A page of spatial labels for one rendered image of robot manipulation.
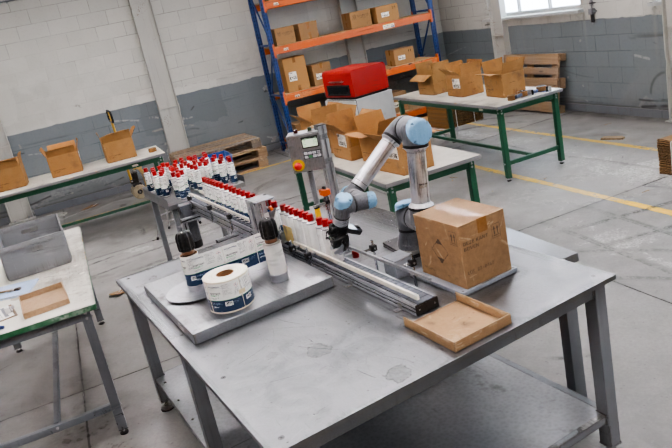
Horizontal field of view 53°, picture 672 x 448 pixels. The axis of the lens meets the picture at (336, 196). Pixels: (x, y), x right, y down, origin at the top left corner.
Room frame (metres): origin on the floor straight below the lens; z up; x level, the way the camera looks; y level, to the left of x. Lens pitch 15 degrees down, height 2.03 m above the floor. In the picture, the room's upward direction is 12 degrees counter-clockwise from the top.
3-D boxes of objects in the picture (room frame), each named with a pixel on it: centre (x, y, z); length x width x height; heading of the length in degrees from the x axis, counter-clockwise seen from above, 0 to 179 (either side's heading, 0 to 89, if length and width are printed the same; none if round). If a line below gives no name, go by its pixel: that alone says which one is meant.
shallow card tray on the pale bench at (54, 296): (3.55, 1.69, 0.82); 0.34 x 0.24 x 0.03; 26
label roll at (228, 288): (2.79, 0.54, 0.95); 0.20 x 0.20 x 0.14
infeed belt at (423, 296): (3.15, 0.12, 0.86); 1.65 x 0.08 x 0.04; 27
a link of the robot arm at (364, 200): (2.90, -0.11, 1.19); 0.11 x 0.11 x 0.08; 20
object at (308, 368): (3.00, 0.15, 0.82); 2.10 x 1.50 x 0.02; 27
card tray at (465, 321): (2.27, -0.34, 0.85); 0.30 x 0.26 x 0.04; 27
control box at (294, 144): (3.29, 0.09, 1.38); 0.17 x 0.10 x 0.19; 82
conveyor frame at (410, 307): (3.15, 0.12, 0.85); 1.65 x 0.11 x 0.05; 27
